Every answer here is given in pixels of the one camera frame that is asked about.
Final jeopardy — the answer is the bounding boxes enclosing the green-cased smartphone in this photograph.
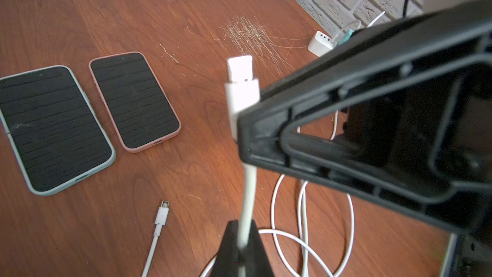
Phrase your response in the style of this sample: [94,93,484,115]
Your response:
[1,65,117,196]

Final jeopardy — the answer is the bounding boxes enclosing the white power strip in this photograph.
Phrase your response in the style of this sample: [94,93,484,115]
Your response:
[307,31,335,57]

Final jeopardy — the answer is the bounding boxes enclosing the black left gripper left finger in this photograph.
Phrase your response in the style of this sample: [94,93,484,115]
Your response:
[210,220,239,277]

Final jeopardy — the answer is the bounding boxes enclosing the pink-cased smartphone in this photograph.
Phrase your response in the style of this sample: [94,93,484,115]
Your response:
[88,51,182,153]

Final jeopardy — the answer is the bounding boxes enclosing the white charging cable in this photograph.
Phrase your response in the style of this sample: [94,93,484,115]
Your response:
[141,199,170,277]
[199,54,355,277]

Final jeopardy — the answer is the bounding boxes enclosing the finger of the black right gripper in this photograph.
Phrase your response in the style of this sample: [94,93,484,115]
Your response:
[237,0,491,235]

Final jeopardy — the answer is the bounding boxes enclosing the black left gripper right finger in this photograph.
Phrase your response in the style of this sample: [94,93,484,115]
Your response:
[243,221,274,277]

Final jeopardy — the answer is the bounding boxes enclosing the teal USB charger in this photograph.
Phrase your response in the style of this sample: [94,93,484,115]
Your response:
[338,29,354,45]

